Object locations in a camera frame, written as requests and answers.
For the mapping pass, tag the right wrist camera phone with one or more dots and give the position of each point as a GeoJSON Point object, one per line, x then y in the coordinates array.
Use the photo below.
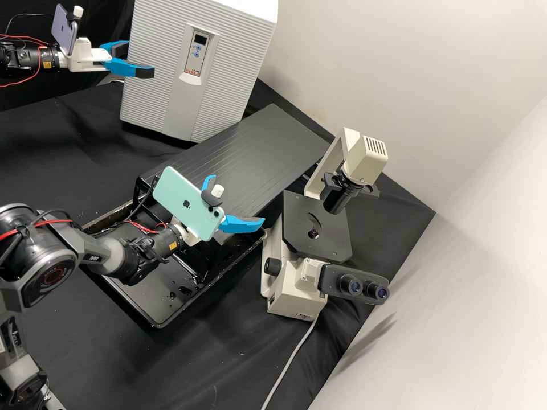
{"type": "Point", "coordinates": [179, 200]}

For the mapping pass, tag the wrist camera phone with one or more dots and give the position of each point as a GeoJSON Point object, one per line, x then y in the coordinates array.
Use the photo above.
{"type": "Point", "coordinates": [62, 23]}
{"type": "Point", "coordinates": [179, 200]}

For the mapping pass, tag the black platform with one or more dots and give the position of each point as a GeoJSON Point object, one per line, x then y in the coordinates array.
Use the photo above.
{"type": "Point", "coordinates": [248, 162]}

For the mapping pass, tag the black tray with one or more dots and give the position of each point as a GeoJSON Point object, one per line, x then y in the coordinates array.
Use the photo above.
{"type": "Point", "coordinates": [171, 299]}

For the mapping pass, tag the cream microscope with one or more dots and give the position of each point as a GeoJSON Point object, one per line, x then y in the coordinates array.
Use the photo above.
{"type": "Point", "coordinates": [290, 294]}

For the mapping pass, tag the incubator door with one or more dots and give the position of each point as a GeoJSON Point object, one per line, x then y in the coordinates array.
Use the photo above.
{"type": "Point", "coordinates": [149, 85]}

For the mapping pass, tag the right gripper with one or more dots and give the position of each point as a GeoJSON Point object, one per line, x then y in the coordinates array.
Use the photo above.
{"type": "Point", "coordinates": [190, 237]}

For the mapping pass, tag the left wrist camera phone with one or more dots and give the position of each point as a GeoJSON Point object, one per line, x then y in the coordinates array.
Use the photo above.
{"type": "Point", "coordinates": [62, 23]}

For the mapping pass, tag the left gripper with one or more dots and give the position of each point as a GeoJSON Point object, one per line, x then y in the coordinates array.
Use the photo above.
{"type": "Point", "coordinates": [83, 57]}

